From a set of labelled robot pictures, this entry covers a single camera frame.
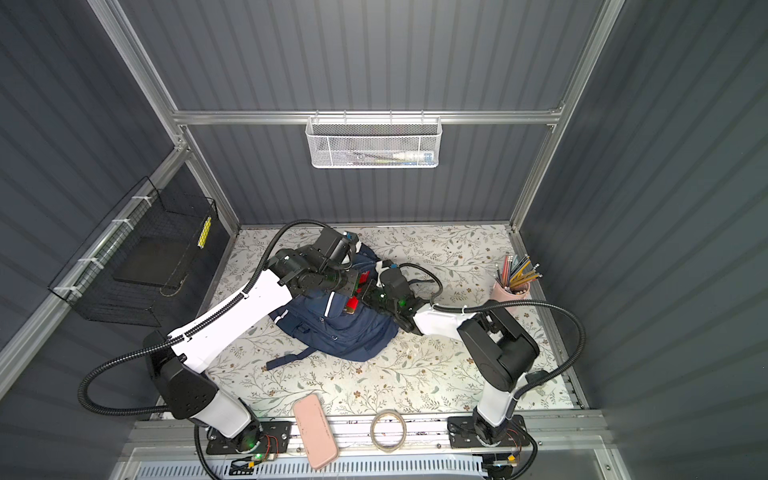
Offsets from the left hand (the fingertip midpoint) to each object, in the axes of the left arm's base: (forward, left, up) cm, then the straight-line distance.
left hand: (357, 280), depth 77 cm
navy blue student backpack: (-6, +11, -11) cm, 17 cm away
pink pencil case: (-30, +12, -21) cm, 38 cm away
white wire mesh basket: (+71, -6, -1) cm, 71 cm away
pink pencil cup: (+1, -42, -12) cm, 43 cm away
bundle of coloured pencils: (+7, -48, -9) cm, 50 cm away
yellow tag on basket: (+17, +43, +3) cm, 47 cm away
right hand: (+3, +3, -9) cm, 10 cm away
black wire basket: (+5, +55, +4) cm, 55 cm away
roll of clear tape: (-31, -2, -22) cm, 38 cm away
